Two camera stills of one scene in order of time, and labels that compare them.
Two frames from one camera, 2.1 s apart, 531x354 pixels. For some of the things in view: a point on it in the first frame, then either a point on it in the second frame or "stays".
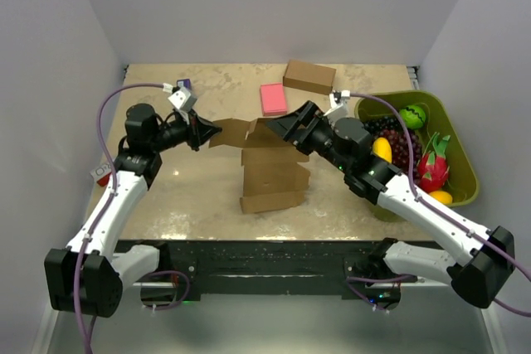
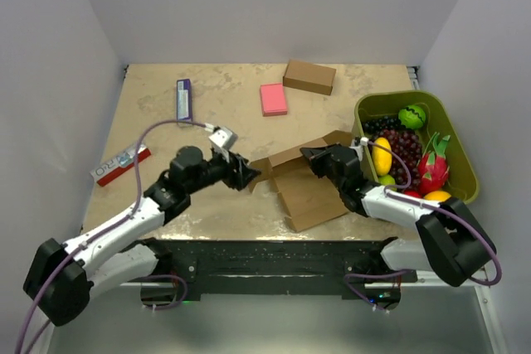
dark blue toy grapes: x=377 y=124 stays
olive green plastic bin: x=440 y=119 stays
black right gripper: x=310 y=115 -> x=316 y=156
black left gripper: x=199 y=130 -> x=239 y=177
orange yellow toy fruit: x=441 y=196 stays
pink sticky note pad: x=273 y=99 stays
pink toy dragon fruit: x=434 y=167 stays
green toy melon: x=413 y=116 stays
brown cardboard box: x=272 y=175 -> x=306 y=198
